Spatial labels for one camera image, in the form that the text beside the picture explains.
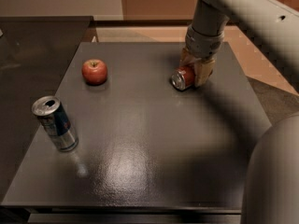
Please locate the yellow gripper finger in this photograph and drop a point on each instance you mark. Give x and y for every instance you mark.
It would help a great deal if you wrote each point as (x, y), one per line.
(187, 59)
(203, 69)

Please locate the red apple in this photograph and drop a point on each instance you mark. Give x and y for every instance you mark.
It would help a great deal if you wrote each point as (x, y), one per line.
(94, 72)

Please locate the blue silver energy drink can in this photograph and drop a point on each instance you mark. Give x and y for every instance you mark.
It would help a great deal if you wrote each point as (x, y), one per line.
(50, 112)

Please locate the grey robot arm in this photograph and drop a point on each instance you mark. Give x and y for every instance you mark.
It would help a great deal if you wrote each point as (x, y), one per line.
(271, 193)

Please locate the red coke can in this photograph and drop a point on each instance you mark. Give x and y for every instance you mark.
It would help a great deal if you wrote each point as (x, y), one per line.
(183, 78)

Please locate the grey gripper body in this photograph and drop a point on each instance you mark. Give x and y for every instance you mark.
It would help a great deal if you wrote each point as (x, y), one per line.
(204, 46)

